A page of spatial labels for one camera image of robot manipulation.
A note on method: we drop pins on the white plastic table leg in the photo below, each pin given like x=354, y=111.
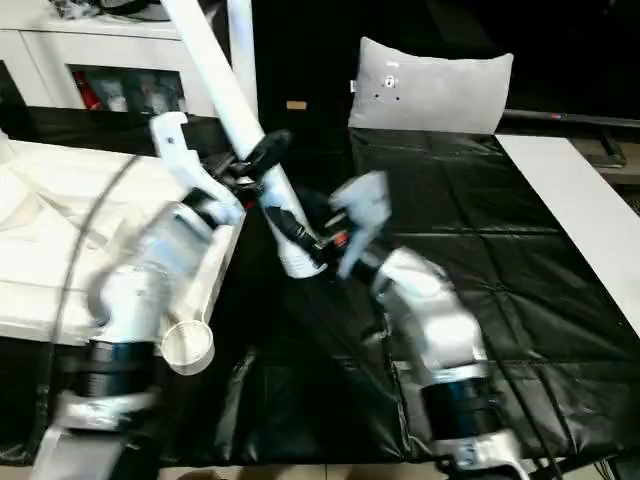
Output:
x=225, y=90
x=242, y=50

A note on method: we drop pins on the white plastic table top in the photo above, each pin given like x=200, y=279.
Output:
x=50, y=230

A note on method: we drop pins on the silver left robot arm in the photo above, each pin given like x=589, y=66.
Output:
x=150, y=280

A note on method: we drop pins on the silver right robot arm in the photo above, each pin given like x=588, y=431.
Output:
x=430, y=330

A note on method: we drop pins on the small yellow label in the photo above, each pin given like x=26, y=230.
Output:
x=296, y=104

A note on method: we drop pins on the black work mat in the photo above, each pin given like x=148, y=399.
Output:
x=500, y=260

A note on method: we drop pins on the grey pillow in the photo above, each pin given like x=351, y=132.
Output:
x=430, y=85

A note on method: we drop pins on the small red bottle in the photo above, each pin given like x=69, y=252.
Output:
x=86, y=90

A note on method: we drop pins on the dark round appliance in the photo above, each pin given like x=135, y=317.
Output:
x=135, y=6

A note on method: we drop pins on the white cabinet with glass doors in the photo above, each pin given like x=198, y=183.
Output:
x=40, y=50

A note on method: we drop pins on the dark clutter pile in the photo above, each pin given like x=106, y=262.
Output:
x=70, y=8

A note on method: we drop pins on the white flat panel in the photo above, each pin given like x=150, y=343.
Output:
x=580, y=210

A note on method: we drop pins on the black screen stand foot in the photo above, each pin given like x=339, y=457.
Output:
x=612, y=152

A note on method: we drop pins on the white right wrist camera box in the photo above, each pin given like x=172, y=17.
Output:
x=365, y=210

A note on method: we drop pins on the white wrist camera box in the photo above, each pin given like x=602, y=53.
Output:
x=365, y=210
x=185, y=160

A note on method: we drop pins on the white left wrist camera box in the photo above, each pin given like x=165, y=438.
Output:
x=185, y=160

